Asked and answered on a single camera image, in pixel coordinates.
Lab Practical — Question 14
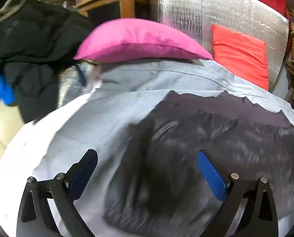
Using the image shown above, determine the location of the dark plaid jacket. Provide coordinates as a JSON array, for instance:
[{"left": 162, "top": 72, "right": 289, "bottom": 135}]
[{"left": 103, "top": 91, "right": 294, "bottom": 236}]

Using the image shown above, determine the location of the black clothing pile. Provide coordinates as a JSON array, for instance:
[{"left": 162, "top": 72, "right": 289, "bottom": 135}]
[{"left": 0, "top": 0, "right": 94, "bottom": 123}]

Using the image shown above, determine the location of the blue cloth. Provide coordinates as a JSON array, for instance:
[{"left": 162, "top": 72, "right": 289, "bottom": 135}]
[{"left": 0, "top": 72, "right": 15, "bottom": 105}]

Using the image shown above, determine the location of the clear plastic bag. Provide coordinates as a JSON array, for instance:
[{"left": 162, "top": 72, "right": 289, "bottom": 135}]
[{"left": 58, "top": 61, "right": 102, "bottom": 108}]

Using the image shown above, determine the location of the grey bed sheet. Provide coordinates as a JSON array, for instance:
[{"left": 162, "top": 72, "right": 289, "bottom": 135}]
[{"left": 0, "top": 59, "right": 294, "bottom": 236}]

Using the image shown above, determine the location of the red-orange pillow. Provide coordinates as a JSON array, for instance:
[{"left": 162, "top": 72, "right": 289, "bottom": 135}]
[{"left": 212, "top": 25, "right": 270, "bottom": 90}]

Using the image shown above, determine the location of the magenta pillow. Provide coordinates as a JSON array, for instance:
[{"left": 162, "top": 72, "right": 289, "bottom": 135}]
[{"left": 74, "top": 18, "right": 213, "bottom": 63}]

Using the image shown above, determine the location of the silver foil insulation mat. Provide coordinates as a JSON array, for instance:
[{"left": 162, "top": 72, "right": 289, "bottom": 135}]
[{"left": 150, "top": 0, "right": 289, "bottom": 89}]

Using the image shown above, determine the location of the wooden cabinet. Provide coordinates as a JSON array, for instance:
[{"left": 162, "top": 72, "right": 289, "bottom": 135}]
[{"left": 75, "top": 0, "right": 150, "bottom": 26}]

